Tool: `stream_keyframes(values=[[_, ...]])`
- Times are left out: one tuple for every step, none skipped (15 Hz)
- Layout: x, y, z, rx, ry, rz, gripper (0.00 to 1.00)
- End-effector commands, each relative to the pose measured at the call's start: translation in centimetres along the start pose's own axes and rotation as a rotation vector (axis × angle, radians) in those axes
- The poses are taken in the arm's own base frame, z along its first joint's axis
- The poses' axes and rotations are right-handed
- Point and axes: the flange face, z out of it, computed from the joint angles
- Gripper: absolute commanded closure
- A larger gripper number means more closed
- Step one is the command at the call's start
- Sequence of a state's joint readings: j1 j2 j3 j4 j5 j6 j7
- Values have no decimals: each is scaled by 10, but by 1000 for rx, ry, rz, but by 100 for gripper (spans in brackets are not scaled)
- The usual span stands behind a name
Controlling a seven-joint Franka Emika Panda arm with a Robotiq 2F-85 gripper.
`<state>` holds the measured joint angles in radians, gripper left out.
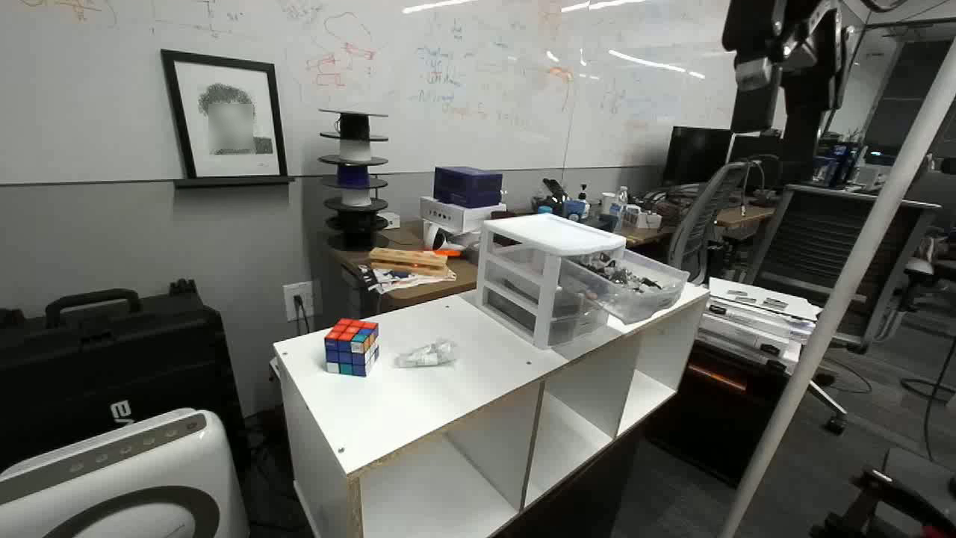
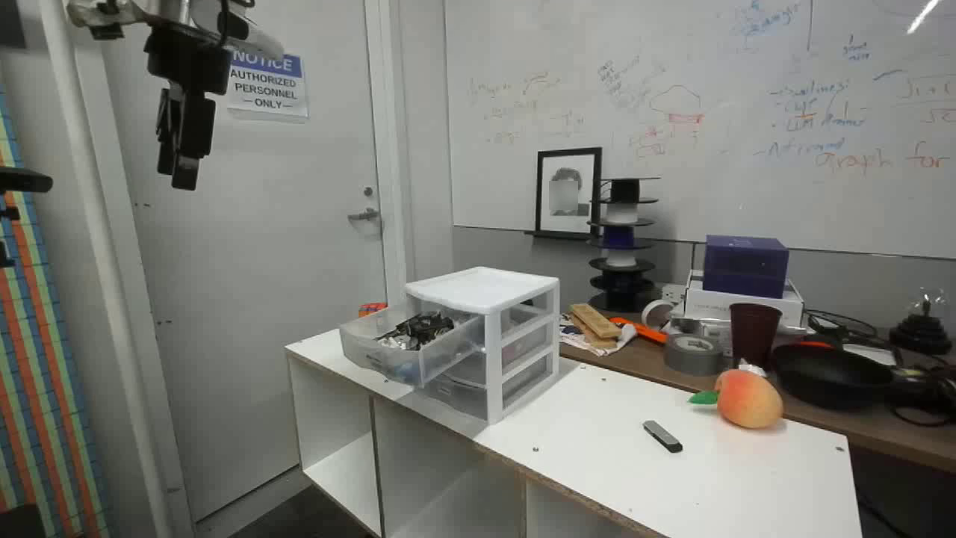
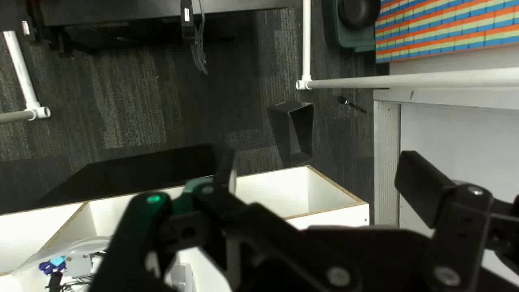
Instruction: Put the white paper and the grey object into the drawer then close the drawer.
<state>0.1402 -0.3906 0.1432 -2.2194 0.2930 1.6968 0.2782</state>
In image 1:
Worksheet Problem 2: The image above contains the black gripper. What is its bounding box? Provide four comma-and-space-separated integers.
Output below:
778, 0, 846, 184

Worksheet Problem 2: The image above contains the clear plastic wrap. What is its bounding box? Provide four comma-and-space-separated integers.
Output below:
391, 338, 461, 373

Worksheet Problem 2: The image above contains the clear plastic drawer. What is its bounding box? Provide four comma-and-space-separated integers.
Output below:
560, 247, 694, 328

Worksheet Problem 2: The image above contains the white plastic drawer unit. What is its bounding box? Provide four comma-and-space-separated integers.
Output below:
476, 211, 631, 353

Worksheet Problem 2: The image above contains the black slatted cabinet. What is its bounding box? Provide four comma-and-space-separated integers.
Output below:
743, 180, 945, 353

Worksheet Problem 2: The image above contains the grey office chair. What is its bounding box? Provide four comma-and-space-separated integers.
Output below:
667, 156, 770, 283

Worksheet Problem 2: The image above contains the white pole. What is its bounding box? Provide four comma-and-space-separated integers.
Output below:
716, 35, 956, 538

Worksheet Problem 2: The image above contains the white plastic bottle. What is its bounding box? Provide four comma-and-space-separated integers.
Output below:
594, 181, 633, 232

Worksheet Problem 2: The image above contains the black storage box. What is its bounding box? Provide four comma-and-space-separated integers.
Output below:
643, 338, 802, 489

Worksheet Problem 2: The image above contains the purple box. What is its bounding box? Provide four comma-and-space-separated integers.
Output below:
430, 165, 504, 210

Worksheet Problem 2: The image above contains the white cardboard box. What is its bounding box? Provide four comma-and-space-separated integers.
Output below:
419, 193, 507, 237

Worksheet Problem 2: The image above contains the black stand with red trim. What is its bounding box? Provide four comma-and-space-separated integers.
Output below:
809, 462, 956, 538

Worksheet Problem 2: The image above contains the wooden brush block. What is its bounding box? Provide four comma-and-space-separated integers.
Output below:
365, 244, 454, 273

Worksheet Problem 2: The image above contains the wooden desk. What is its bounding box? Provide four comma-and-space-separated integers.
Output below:
327, 202, 781, 319

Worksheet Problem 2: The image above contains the printed paper sheet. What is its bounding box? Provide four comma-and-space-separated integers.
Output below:
368, 259, 461, 300

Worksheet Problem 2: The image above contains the white cubby shelf unit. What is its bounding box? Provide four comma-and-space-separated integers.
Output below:
268, 280, 710, 538

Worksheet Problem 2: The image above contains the stacked filament spool tower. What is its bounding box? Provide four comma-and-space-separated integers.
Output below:
316, 96, 394, 252

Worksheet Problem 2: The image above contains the Rubik's cube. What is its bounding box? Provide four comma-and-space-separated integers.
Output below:
322, 315, 386, 379

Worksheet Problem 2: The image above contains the black framed picture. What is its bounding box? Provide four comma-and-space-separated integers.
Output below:
159, 47, 292, 190

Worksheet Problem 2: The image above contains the black hard carrying case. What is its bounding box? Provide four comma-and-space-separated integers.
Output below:
0, 279, 241, 471

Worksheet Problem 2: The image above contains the white air purifier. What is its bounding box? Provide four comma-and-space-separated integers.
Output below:
0, 403, 250, 538

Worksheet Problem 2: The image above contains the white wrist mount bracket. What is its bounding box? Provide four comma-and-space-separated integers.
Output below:
736, 57, 778, 96

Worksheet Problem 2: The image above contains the large wall whiteboard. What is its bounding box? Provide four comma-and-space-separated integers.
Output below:
0, 0, 743, 189

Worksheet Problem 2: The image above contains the white wall outlet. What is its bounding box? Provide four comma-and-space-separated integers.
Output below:
282, 279, 319, 323

